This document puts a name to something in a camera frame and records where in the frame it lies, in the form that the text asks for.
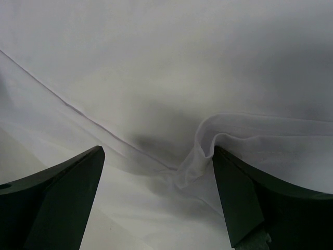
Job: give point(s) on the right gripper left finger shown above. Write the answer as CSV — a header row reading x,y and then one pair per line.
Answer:
x,y
50,209

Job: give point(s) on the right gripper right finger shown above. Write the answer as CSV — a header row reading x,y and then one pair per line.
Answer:
x,y
265,212

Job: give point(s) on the white t shirt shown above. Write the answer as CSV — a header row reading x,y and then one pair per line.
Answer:
x,y
158,84

